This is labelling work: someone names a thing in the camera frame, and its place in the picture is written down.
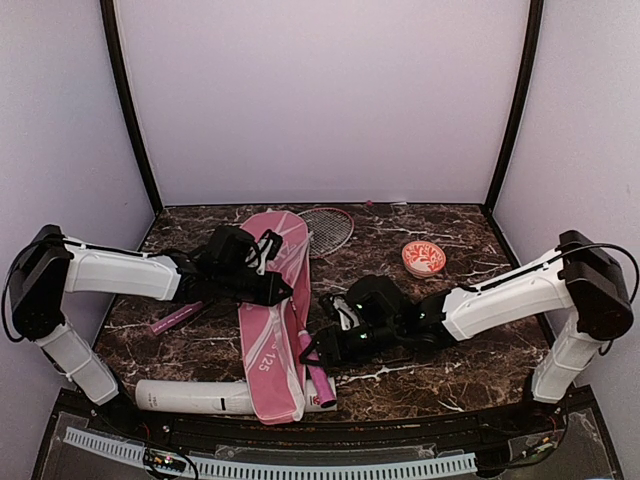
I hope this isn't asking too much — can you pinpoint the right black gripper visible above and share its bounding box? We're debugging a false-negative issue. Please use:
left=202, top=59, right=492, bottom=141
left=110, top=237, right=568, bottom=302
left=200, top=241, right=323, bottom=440
left=299, top=319, right=402, bottom=369

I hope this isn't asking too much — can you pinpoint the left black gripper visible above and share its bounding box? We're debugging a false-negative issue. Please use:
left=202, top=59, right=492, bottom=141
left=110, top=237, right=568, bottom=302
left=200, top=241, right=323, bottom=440
left=216, top=268, right=293, bottom=308

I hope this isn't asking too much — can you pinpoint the pink racket cover bag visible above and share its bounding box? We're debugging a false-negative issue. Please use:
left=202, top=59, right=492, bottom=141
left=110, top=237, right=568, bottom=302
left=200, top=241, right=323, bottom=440
left=238, top=211, right=311, bottom=425

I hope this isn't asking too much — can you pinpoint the red racket with visible handle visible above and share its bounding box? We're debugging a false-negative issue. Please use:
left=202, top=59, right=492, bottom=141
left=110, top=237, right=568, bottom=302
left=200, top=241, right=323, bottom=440
left=289, top=207, right=354, bottom=409

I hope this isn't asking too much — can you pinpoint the white shuttlecock tube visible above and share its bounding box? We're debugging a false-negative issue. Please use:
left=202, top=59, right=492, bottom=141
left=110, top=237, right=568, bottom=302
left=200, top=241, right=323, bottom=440
left=134, top=377, right=337, bottom=415

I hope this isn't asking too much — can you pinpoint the red racket underneath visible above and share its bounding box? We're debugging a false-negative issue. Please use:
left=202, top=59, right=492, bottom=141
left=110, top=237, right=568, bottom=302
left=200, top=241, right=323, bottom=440
left=150, top=301, right=204, bottom=336

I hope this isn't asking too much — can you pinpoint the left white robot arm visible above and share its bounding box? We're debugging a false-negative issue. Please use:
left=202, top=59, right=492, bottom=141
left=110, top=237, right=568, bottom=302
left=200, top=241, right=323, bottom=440
left=1, top=225, right=293, bottom=436

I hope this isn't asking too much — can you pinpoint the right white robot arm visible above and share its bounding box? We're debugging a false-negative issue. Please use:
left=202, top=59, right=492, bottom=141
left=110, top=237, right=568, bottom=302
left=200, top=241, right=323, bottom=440
left=299, top=230, right=638, bottom=434

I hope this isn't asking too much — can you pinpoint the red patterned bowl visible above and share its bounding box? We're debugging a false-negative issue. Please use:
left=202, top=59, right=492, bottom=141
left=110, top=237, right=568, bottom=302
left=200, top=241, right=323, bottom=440
left=401, top=241, right=446, bottom=278

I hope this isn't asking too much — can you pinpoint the small circuit board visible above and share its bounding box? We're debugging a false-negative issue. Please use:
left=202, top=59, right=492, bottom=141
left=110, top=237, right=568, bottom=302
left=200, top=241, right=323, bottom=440
left=142, top=448, right=187, bottom=475

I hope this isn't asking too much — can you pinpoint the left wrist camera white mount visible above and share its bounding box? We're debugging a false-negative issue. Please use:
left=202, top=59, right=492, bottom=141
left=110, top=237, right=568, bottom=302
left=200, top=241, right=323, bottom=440
left=245, top=229, right=283, bottom=275

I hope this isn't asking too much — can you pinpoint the black front table rail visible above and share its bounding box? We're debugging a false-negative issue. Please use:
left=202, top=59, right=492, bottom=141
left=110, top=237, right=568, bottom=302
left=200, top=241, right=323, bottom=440
left=59, top=387, right=566, bottom=454

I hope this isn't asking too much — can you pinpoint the white slotted cable duct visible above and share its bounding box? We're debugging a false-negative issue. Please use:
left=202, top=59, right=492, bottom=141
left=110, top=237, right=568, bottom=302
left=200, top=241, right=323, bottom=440
left=63, top=427, right=477, bottom=479

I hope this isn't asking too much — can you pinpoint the left black frame post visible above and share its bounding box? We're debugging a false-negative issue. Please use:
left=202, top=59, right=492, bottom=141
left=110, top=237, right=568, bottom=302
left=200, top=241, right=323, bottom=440
left=99, top=0, right=164, bottom=216

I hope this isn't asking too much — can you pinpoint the black frame post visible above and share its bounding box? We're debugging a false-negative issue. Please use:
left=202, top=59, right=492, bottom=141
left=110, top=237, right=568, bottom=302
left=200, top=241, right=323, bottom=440
left=99, top=0, right=164, bottom=216
left=483, top=0, right=544, bottom=217

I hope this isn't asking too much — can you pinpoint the right black frame post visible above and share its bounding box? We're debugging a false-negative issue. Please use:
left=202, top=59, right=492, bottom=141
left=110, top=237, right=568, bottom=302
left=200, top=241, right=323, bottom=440
left=483, top=0, right=544, bottom=217

